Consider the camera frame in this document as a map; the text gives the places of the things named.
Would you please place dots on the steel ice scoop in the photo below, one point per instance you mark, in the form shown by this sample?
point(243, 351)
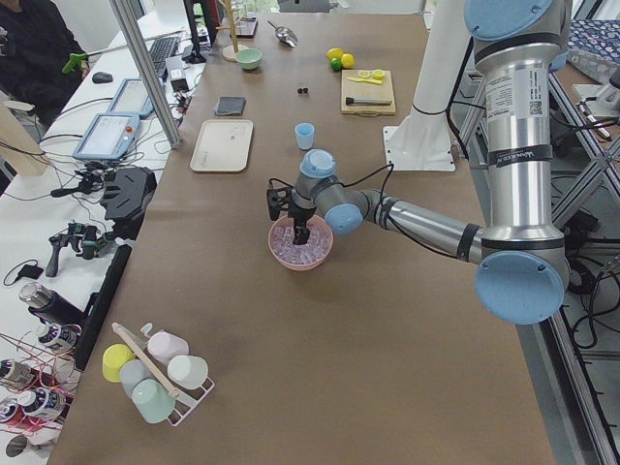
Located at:
point(284, 34)

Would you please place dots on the lemon half upper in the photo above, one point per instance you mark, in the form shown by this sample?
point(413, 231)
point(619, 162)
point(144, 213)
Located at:
point(378, 74)

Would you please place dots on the pink cup in rack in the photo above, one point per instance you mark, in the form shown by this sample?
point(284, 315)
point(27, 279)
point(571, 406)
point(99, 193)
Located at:
point(164, 346)

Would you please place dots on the grey folded cloth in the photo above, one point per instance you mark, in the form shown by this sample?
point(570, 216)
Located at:
point(230, 106)

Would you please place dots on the mint cup in rack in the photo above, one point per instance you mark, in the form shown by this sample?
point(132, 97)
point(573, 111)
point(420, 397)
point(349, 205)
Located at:
point(153, 401)

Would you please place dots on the white wire cup rack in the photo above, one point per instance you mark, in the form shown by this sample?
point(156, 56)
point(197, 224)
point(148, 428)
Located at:
point(186, 400)

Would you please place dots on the yellow lemon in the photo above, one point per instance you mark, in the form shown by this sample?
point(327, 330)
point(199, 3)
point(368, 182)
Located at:
point(335, 52)
point(347, 61)

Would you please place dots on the grey cup in rack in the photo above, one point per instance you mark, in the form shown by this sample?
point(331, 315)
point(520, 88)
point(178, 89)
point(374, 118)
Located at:
point(131, 374)

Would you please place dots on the pink bowl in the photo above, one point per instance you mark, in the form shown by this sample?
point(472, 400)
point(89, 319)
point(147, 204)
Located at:
point(315, 220)

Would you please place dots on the light blue cup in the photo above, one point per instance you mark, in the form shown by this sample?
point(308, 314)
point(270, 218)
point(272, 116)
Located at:
point(304, 135)

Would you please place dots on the wooden cup tree stand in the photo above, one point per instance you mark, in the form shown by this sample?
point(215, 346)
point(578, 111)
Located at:
point(230, 52)

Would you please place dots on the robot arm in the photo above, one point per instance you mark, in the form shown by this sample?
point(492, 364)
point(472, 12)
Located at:
point(522, 272)

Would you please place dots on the steel muddler black tip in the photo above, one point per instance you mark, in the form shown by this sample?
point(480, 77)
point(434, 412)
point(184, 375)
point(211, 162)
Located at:
point(353, 101)

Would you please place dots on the white cup in rack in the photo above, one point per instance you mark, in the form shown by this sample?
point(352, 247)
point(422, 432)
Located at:
point(188, 371)

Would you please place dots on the mint green bowl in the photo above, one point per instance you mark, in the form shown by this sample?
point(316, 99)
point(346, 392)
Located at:
point(249, 59)

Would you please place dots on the clear ice cubes pile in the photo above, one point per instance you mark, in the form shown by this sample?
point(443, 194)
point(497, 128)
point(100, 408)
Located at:
point(282, 237)

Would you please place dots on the yellow cup in rack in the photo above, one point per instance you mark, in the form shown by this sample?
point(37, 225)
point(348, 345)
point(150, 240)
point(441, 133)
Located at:
point(114, 358)

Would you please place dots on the yellow lemon far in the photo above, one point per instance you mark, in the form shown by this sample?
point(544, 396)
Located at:
point(335, 52)

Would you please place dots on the bamboo cutting board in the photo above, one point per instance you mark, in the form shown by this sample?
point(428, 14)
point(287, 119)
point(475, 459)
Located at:
point(366, 90)

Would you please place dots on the yellow plastic knife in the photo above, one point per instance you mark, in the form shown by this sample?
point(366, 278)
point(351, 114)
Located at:
point(365, 80)

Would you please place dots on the green lime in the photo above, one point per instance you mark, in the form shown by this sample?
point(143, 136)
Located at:
point(335, 64)

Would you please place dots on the aluminium frame post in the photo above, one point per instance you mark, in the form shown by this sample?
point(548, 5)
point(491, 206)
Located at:
point(136, 44)

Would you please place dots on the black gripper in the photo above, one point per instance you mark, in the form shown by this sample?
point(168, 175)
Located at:
point(301, 213)

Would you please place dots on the black thermos bottle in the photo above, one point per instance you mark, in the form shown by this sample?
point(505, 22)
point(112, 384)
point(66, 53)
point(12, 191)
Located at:
point(49, 306)

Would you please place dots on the blue teach pendant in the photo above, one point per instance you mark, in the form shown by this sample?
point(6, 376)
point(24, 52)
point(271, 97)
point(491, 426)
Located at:
point(131, 96)
point(108, 137)

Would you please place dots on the blue teach pendant far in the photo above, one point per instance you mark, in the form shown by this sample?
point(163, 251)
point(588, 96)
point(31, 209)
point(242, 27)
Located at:
point(131, 96)

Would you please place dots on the blue teach pendant near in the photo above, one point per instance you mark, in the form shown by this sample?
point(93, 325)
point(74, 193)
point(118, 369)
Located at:
point(108, 137)

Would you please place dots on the yellow lemon near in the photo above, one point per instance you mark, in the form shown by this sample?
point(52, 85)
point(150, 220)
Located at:
point(347, 61)

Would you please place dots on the cream rabbit tray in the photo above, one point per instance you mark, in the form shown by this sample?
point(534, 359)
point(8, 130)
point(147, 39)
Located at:
point(222, 146)

